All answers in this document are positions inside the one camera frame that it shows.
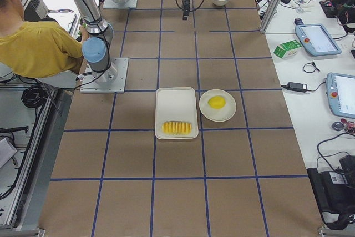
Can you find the yellow lemon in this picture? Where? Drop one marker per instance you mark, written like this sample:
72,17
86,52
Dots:
217,102

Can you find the white rectangular tray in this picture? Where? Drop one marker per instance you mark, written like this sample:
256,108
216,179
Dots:
176,104

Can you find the green white carton box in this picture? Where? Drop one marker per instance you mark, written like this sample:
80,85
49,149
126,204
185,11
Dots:
287,49

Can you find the white round plate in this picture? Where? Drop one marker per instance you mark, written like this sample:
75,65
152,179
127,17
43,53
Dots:
217,115

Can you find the sliced yellow pineapple pieces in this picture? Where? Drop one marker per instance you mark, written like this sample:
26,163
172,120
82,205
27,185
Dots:
176,127

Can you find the far blue teach pendant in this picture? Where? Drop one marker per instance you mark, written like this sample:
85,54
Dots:
316,40

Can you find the blue teach pendant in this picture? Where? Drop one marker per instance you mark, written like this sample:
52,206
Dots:
316,40
340,94

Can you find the black power adapter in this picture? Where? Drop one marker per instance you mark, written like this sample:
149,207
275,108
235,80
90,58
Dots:
295,87

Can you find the person in yellow shirt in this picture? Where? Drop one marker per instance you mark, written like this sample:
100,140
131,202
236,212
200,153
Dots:
37,49

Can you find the near blue teach pendant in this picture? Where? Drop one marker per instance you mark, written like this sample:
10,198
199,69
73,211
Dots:
340,94

